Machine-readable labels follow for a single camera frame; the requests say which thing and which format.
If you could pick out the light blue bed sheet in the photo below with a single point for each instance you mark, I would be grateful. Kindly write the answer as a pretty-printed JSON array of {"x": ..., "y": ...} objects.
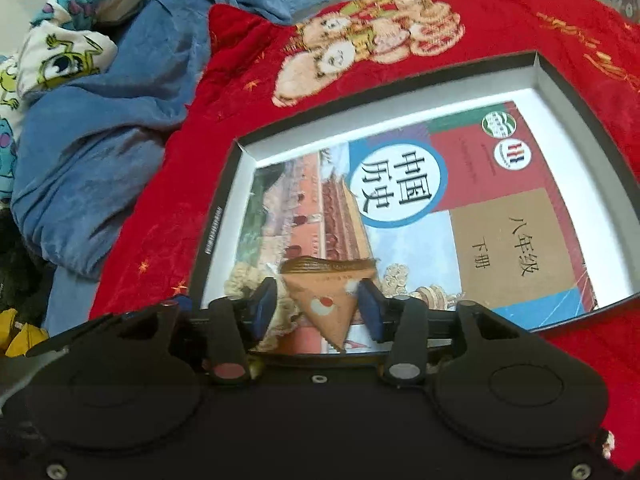
[{"x": 70, "y": 300}]

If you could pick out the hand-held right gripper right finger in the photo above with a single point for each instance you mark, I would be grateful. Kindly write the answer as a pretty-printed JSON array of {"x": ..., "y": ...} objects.
[{"x": 372, "y": 310}]

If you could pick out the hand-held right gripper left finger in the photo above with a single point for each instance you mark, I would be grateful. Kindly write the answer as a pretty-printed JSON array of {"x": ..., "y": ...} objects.
[{"x": 262, "y": 306}]

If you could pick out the illustrated textbook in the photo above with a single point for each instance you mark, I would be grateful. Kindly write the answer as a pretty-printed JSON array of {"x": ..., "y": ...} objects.
[{"x": 475, "y": 210}]

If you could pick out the dark cloth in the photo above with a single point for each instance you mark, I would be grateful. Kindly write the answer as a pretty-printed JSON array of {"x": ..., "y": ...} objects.
[{"x": 22, "y": 260}]

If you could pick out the blue quilt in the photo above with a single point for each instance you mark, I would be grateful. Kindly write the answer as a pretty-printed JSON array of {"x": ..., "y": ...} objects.
[{"x": 100, "y": 135}]

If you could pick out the yellow cloth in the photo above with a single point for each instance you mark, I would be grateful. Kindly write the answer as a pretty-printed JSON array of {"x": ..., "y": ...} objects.
[{"x": 20, "y": 335}]

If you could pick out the black and white cardboard box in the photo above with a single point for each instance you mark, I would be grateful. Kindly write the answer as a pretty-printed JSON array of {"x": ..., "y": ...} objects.
[{"x": 300, "y": 135}]

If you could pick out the red bear print blanket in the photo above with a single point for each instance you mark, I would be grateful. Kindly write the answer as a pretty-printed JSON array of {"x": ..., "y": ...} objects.
[{"x": 240, "y": 60}]

